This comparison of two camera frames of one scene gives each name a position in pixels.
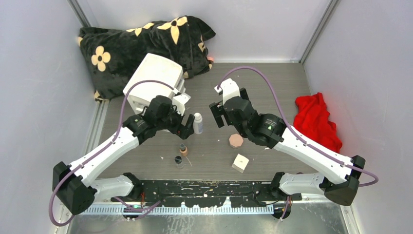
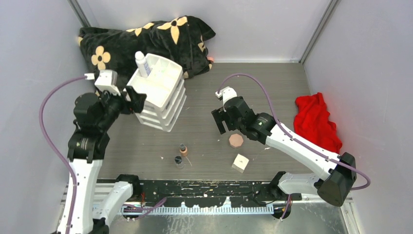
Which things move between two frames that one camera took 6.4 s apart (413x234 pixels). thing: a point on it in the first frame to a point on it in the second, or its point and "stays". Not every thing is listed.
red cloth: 311,118 stays
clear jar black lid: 178,162 stays
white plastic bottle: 198,124 to 141,64
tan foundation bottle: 183,150 stays
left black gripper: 185,131 to 136,104
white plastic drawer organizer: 152,68 stays
